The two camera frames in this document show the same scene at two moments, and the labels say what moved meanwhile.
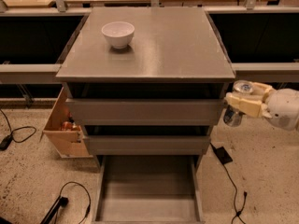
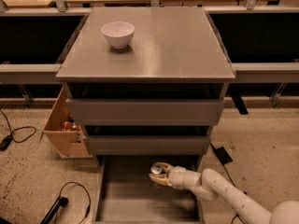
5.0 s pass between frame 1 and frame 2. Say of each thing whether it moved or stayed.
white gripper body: moved
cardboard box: stayed
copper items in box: stayed
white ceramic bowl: stayed
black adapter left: stayed
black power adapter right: stayed
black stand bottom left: stayed
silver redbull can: moved
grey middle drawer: stayed
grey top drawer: stayed
